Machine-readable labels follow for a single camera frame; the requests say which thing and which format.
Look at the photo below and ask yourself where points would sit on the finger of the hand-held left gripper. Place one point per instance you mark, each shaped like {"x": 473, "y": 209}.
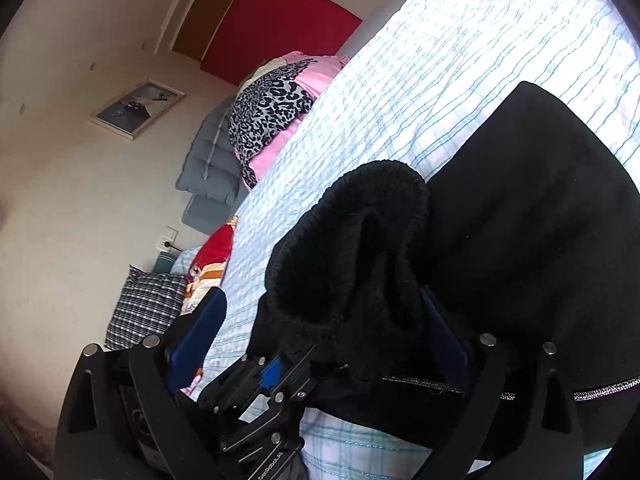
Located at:
{"x": 295, "y": 385}
{"x": 270, "y": 374}

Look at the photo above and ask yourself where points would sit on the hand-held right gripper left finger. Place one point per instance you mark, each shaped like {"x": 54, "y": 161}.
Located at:
{"x": 197, "y": 340}

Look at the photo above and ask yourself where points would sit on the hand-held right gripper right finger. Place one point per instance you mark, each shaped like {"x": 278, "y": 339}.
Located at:
{"x": 447, "y": 340}

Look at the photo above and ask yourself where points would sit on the black pants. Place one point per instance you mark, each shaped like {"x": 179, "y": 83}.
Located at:
{"x": 525, "y": 210}

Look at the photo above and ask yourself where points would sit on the checked pillow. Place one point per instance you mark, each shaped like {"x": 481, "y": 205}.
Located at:
{"x": 145, "y": 307}

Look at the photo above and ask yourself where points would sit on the red printed cloth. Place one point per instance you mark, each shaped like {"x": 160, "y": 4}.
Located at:
{"x": 212, "y": 255}

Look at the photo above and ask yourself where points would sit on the pink cloth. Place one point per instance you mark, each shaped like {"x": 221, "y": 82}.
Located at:
{"x": 280, "y": 145}

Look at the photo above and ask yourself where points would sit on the leopard print pillow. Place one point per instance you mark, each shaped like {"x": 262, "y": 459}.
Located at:
{"x": 265, "y": 110}

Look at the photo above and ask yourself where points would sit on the plaid bed sheet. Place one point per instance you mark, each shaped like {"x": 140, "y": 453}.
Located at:
{"x": 400, "y": 85}

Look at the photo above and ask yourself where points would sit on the cream cloth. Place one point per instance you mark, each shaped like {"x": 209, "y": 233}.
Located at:
{"x": 262, "y": 72}

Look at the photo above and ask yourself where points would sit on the white wall socket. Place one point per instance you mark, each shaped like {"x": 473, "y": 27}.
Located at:
{"x": 167, "y": 241}

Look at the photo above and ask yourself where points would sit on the framed wall photo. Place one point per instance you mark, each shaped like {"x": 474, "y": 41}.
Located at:
{"x": 137, "y": 110}

